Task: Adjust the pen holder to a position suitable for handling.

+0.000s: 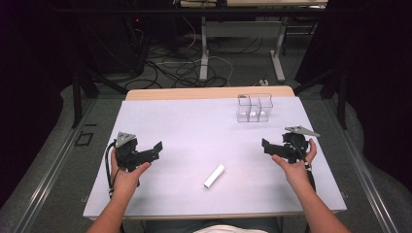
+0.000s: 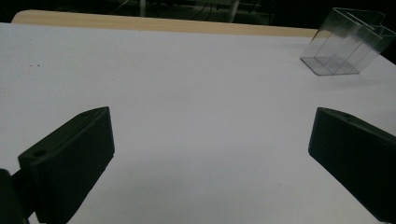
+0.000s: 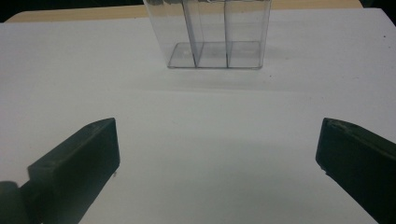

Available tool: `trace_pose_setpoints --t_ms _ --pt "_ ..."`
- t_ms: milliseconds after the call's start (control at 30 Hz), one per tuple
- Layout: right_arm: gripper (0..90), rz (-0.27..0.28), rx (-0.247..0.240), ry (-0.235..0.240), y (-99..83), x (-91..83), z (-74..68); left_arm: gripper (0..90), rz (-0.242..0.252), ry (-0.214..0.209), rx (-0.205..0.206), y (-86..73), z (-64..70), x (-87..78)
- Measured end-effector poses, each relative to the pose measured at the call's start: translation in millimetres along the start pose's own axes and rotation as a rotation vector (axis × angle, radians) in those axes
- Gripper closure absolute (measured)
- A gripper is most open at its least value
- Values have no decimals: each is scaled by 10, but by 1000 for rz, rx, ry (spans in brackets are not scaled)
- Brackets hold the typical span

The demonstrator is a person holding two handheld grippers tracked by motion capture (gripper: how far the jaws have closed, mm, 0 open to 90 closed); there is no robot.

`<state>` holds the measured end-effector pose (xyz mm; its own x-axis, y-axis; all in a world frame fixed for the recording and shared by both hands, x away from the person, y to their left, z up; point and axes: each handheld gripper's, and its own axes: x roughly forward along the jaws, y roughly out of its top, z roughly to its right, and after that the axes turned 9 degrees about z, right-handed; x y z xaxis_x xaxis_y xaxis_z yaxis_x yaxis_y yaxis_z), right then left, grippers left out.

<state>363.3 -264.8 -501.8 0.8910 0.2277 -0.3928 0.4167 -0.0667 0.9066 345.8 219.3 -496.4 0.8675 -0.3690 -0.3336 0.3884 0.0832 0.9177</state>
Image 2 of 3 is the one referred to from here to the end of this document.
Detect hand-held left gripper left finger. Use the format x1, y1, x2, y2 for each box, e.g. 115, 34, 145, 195
17, 105, 116, 224

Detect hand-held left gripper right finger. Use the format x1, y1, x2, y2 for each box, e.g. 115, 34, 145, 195
307, 106, 396, 224

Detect clear plastic divided container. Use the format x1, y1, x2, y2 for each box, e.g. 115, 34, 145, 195
299, 7, 396, 77

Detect white table mat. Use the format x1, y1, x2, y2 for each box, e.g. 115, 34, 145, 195
0, 21, 396, 224

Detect metal stand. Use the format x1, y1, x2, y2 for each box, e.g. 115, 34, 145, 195
228, 0, 241, 23

